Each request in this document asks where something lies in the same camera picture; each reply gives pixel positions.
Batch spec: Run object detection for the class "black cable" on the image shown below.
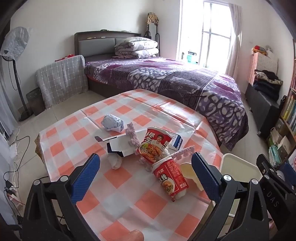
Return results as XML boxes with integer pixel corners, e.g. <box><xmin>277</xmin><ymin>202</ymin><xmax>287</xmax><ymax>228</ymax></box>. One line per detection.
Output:
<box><xmin>3</xmin><ymin>136</ymin><xmax>31</xmax><ymax>186</ymax></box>

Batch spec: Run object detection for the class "pink drawer cabinet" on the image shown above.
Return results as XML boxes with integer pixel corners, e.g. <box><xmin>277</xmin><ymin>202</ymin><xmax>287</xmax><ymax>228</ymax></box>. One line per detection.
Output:
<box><xmin>247</xmin><ymin>47</ymin><xmax>279</xmax><ymax>86</ymax></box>

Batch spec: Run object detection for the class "folded white quilt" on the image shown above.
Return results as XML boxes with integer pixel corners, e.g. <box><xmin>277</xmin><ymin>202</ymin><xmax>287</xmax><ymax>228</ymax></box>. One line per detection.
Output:
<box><xmin>114</xmin><ymin>37</ymin><xmax>159</xmax><ymax>59</ymax></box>

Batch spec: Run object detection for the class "pale curtain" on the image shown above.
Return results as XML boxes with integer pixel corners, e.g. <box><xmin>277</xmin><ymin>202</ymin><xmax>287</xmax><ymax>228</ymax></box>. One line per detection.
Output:
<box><xmin>225</xmin><ymin>3</ymin><xmax>243</xmax><ymax>80</ymax></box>

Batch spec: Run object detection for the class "dark wooden bed frame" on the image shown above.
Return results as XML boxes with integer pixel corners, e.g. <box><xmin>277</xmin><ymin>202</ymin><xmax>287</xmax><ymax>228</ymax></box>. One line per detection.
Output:
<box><xmin>74</xmin><ymin>31</ymin><xmax>162</xmax><ymax>99</ymax></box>

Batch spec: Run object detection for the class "black coat rack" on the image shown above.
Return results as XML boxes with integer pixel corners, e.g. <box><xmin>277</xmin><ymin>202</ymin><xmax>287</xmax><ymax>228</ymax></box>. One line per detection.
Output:
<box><xmin>146</xmin><ymin>23</ymin><xmax>160</xmax><ymax>57</ymax></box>

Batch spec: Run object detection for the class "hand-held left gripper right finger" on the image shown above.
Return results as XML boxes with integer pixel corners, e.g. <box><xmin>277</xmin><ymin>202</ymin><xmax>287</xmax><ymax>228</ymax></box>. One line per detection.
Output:
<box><xmin>191</xmin><ymin>152</ymin><xmax>270</xmax><ymax>241</ymax></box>

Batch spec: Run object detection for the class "plastic covered standing fan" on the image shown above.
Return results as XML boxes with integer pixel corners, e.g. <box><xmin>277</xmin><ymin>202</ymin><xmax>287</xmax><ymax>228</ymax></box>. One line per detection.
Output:
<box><xmin>0</xmin><ymin>27</ymin><xmax>34</xmax><ymax>122</ymax></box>

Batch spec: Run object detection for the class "dark flat board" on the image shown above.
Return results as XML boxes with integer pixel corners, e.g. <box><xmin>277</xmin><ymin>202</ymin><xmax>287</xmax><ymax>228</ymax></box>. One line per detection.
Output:
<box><xmin>26</xmin><ymin>88</ymin><xmax>45</xmax><ymax>116</ymax></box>

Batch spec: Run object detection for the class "plaid bag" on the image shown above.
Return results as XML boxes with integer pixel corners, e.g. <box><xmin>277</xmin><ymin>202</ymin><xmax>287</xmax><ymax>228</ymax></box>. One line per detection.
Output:
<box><xmin>145</xmin><ymin>13</ymin><xmax>160</xmax><ymax>25</ymax></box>

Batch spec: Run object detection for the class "pale paper ball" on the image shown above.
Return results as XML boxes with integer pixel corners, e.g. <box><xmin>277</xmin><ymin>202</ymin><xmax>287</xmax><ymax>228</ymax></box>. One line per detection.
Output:
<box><xmin>102</xmin><ymin>114</ymin><xmax>125</xmax><ymax>133</ymax></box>

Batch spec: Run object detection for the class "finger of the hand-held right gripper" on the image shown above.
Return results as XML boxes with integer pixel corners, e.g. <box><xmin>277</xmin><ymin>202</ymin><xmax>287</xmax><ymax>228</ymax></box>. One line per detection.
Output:
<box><xmin>285</xmin><ymin>163</ymin><xmax>296</xmax><ymax>209</ymax></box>
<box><xmin>256</xmin><ymin>153</ymin><xmax>289</xmax><ymax>216</ymax></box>

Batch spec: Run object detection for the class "white carton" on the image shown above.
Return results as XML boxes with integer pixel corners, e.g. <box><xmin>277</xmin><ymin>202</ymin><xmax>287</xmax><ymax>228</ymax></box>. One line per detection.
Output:
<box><xmin>94</xmin><ymin>135</ymin><xmax>139</xmax><ymax>158</ymax></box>

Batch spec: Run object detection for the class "small blue white box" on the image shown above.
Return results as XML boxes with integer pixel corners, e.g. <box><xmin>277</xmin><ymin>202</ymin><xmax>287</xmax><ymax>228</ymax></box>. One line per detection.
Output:
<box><xmin>165</xmin><ymin>130</ymin><xmax>183</xmax><ymax>150</ymax></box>

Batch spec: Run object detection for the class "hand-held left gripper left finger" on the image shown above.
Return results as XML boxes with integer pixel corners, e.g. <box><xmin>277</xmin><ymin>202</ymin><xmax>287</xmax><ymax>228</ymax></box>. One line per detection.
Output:
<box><xmin>22</xmin><ymin>153</ymin><xmax>101</xmax><ymax>241</ymax></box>

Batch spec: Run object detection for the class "person's left hand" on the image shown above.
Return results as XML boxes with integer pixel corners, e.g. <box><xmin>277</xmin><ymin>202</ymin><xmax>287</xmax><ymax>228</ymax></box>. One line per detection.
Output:
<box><xmin>126</xmin><ymin>229</ymin><xmax>144</xmax><ymax>241</ymax></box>

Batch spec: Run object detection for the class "bed with purple bedspread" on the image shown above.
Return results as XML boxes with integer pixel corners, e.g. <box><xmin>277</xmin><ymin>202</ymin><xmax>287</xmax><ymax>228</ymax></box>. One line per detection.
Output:
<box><xmin>84</xmin><ymin>58</ymin><xmax>249</xmax><ymax>151</ymax></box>

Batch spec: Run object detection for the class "white power strip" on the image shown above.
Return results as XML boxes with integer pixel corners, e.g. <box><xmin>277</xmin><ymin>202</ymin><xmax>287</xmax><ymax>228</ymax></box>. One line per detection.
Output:
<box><xmin>6</xmin><ymin>188</ymin><xmax>19</xmax><ymax>202</ymax></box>

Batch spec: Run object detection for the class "grey checked cushion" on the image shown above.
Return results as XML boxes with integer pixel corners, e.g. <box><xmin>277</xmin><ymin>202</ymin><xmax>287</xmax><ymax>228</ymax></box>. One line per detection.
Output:
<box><xmin>35</xmin><ymin>55</ymin><xmax>89</xmax><ymax>109</ymax></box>

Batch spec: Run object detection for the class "black bench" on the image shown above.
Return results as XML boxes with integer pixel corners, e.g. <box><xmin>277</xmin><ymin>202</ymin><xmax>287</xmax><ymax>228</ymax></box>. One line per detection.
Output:
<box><xmin>245</xmin><ymin>83</ymin><xmax>281</xmax><ymax>139</ymax></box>

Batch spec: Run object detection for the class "white tissue wad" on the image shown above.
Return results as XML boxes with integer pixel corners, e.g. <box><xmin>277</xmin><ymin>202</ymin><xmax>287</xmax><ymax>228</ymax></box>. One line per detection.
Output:
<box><xmin>107</xmin><ymin>153</ymin><xmax>123</xmax><ymax>169</ymax></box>

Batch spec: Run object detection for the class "cream plastic lid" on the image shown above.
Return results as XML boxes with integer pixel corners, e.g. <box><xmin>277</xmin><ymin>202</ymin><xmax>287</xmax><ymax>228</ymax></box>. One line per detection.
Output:
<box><xmin>180</xmin><ymin>162</ymin><xmax>203</xmax><ymax>192</ymax></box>

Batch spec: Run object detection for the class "wooden bookshelf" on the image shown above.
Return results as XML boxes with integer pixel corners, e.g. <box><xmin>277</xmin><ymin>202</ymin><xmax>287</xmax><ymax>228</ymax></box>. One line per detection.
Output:
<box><xmin>266</xmin><ymin>39</ymin><xmax>296</xmax><ymax>172</ymax></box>

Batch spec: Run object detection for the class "cream plastic bin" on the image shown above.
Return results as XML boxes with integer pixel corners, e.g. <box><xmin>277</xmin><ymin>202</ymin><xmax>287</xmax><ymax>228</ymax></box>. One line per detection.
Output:
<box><xmin>209</xmin><ymin>153</ymin><xmax>263</xmax><ymax>217</ymax></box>

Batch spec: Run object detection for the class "blue green crate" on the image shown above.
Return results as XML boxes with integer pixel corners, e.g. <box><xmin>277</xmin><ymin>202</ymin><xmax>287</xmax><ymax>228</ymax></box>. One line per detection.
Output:
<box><xmin>181</xmin><ymin>51</ymin><xmax>197</xmax><ymax>65</ymax></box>

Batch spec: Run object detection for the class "window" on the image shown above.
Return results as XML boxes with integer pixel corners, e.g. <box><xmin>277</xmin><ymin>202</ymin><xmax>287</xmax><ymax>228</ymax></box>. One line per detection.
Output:
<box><xmin>176</xmin><ymin>0</ymin><xmax>234</xmax><ymax>70</ymax></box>

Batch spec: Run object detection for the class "pile of dark clothes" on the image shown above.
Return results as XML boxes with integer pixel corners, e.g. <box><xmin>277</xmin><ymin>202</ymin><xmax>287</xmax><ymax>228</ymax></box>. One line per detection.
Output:
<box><xmin>253</xmin><ymin>70</ymin><xmax>284</xmax><ymax>100</ymax></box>

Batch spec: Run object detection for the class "row of books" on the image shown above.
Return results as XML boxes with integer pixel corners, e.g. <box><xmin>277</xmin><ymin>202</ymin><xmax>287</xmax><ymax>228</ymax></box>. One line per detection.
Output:
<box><xmin>268</xmin><ymin>60</ymin><xmax>296</xmax><ymax>167</ymax></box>

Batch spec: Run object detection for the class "red noodle cup with portrait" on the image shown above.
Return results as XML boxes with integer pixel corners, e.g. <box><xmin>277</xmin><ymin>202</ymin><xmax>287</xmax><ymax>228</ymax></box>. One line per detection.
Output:
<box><xmin>136</xmin><ymin>126</ymin><xmax>173</xmax><ymax>163</ymax></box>

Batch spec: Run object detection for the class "orange checked tablecloth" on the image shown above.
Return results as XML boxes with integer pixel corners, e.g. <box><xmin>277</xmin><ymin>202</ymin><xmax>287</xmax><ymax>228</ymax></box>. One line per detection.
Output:
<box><xmin>35</xmin><ymin>89</ymin><xmax>223</xmax><ymax>241</ymax></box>

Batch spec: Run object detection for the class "pink foam strip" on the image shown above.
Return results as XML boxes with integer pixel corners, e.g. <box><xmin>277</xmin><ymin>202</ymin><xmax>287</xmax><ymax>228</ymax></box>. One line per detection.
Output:
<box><xmin>126</xmin><ymin>122</ymin><xmax>141</xmax><ymax>149</ymax></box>
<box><xmin>170</xmin><ymin>146</ymin><xmax>196</xmax><ymax>160</ymax></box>

